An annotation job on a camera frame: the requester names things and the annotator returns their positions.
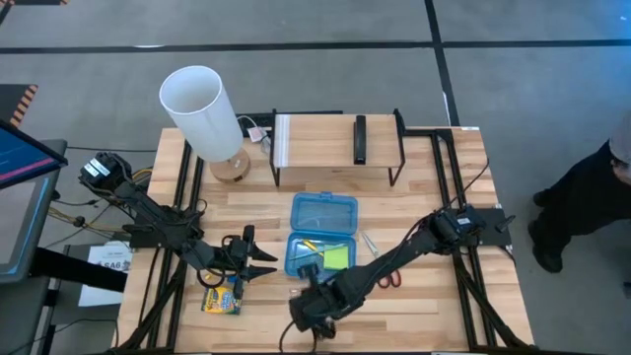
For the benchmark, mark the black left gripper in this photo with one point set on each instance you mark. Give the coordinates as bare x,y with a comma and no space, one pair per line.
239,251

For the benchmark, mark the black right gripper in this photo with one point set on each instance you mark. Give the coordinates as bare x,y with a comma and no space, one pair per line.
315,305

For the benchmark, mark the yellow green crayon box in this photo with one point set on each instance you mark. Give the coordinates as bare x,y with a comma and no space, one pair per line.
222,300

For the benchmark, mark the green sticky note pad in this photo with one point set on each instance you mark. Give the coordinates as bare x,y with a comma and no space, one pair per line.
336,258

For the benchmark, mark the yellow highlighter pen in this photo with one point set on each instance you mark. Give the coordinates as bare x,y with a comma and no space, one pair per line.
310,247

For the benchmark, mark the blue plastic pencil case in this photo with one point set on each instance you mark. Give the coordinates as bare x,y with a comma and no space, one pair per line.
325,212

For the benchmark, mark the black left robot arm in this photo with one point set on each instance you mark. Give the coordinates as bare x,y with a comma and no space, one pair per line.
148,207

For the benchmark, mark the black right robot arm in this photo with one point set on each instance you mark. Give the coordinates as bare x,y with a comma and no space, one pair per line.
394,261

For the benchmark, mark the white pink plug adapter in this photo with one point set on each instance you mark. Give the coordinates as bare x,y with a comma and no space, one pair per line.
256,134

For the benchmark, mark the wooden shelf riser black legs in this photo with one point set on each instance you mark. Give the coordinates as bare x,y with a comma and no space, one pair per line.
320,140

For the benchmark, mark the white printed paper sheet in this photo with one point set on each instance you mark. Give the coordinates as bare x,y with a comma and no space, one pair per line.
103,291

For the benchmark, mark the white lamp with wooden base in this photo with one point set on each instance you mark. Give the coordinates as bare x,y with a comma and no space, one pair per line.
197,113

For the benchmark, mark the black stand beam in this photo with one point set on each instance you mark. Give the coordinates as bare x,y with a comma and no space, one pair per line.
74,268

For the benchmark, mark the grey monitor with teal edge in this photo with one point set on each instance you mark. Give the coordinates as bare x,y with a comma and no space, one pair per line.
20,222

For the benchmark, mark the tilted dark blue screen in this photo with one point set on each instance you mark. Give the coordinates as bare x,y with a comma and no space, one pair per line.
24,158

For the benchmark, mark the person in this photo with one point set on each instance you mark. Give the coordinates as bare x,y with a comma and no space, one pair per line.
581,197

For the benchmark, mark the black orange hazard striped mat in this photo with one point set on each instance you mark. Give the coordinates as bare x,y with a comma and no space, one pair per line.
15,101

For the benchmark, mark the black aluminium frame rails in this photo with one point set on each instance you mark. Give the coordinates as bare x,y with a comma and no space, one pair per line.
464,296
173,325

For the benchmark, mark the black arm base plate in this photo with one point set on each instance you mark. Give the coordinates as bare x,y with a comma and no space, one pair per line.
493,227
143,240

